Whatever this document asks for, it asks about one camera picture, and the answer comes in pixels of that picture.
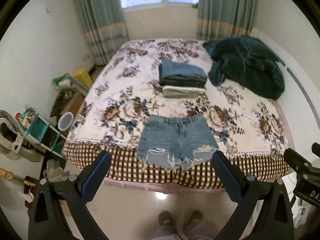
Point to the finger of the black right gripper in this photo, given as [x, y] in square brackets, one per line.
[316, 149]
[302, 167]

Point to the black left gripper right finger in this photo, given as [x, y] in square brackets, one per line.
[274, 220]

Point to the light blue denim shorts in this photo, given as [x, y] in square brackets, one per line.
[174, 143]

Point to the white bed headboard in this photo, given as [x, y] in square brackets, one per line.
[299, 101]

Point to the right brown slipper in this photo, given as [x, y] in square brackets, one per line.
[195, 217]

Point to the brown slipper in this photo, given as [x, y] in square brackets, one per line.
[195, 217]
[165, 219]

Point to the electric standing fan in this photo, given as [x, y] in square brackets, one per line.
[11, 134]

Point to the teal shelf rack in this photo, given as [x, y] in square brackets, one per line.
[40, 132]

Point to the white mesh waste bin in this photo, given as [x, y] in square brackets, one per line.
[65, 121]

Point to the left brown slipper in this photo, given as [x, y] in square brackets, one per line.
[165, 219]

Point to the dark green plush blanket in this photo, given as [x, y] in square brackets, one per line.
[249, 62]

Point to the brown cardboard box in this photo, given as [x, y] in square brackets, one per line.
[73, 105]

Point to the green white bag pile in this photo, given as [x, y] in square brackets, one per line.
[67, 82]

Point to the yellow box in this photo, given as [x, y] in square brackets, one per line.
[83, 77]

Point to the folded white grey pants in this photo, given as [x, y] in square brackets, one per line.
[181, 92]

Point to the folded dark blue jeans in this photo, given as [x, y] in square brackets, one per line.
[181, 74]

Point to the right green curtain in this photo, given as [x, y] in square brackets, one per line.
[220, 19]

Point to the green curtain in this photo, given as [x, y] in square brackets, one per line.
[104, 27]
[220, 19]

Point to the left green curtain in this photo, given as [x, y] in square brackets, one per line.
[104, 27]

